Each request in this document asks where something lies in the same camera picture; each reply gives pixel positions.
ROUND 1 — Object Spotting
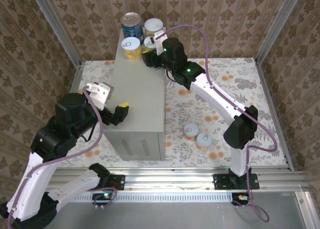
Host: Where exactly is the green labelled pull ring can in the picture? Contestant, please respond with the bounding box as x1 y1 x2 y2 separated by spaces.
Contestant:
142 35 158 52

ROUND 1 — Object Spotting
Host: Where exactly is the yellow patterned pull ring can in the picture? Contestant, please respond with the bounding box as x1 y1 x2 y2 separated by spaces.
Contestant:
120 36 143 62

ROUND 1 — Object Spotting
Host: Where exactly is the orange green can white lid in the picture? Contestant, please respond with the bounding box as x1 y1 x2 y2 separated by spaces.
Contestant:
143 18 164 37

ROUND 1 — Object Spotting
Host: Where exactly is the tall blue labelled tin can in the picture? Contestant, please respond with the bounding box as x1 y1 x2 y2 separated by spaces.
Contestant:
120 12 145 39

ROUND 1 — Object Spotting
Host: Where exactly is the yellow orange pull ring can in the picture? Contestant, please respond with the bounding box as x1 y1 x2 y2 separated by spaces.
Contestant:
183 122 200 141

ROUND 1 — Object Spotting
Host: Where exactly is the grey metal cabinet counter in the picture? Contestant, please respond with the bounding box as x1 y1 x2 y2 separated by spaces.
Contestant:
102 26 167 162

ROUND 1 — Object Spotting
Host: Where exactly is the floral table cover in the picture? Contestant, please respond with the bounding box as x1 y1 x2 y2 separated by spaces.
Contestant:
58 57 288 168

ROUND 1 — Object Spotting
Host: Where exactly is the small controller board with led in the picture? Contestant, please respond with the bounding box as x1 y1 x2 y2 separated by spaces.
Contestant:
92 192 113 207
231 192 250 207

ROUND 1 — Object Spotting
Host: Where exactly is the grey metal lower sheet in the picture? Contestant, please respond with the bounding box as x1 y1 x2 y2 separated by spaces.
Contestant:
47 191 311 229

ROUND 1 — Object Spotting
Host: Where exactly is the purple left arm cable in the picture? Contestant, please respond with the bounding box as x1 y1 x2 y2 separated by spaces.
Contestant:
6 87 118 229

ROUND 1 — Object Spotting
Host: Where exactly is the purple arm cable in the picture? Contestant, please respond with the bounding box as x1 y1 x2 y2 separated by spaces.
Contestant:
156 24 279 224
6 87 118 229

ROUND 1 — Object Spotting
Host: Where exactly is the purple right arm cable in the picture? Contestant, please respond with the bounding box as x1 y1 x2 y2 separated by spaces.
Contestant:
156 24 279 224

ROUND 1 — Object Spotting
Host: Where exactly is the aluminium table edge rail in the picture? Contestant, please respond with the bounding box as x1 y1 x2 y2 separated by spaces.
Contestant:
72 60 85 95
254 56 296 171

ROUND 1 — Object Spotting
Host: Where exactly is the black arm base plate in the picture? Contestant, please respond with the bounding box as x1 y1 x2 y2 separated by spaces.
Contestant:
109 174 126 191
213 173 260 190

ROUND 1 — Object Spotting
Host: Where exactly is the aluminium mounting rail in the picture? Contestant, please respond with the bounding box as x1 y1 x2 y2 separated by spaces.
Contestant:
48 165 311 193

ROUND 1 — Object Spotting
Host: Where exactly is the pale yellow pull ring can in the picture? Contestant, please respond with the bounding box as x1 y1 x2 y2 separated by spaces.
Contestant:
195 132 213 152

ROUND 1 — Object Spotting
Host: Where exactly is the aluminium frame post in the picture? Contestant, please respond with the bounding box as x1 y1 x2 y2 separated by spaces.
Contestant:
28 0 82 67
256 0 305 62

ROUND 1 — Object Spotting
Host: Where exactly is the slotted grey cable duct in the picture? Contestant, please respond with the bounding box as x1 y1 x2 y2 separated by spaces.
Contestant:
55 192 236 204

